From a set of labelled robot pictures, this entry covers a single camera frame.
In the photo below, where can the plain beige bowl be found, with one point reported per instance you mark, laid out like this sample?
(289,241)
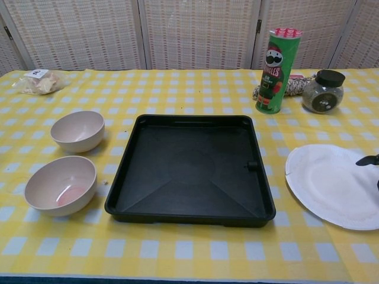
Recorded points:
(77,130)

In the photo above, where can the black square plastic tray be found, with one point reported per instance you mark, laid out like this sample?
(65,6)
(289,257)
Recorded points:
(189,165)

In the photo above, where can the glass spice jar black lid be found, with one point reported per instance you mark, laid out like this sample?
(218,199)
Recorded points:
(322,97)

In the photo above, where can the red picture card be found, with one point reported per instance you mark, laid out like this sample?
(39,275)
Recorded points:
(297,76)

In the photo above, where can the yellow checkered tablecloth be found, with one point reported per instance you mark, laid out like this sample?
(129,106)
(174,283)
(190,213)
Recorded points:
(189,251)

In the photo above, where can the clear bag of snacks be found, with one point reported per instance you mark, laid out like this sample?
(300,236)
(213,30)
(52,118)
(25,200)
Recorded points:
(41,84)

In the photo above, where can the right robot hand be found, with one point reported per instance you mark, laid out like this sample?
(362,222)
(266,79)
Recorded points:
(368,160)

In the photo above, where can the woven folding screen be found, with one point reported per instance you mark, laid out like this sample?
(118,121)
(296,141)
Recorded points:
(89,35)

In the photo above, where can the green Pringles can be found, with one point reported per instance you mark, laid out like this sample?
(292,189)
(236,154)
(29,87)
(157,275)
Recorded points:
(274,88)

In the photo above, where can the beige bowl with pink stain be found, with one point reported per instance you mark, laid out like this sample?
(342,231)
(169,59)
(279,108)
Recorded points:
(53,183)

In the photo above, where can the white paper plate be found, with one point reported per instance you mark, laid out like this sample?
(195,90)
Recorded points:
(325,189)

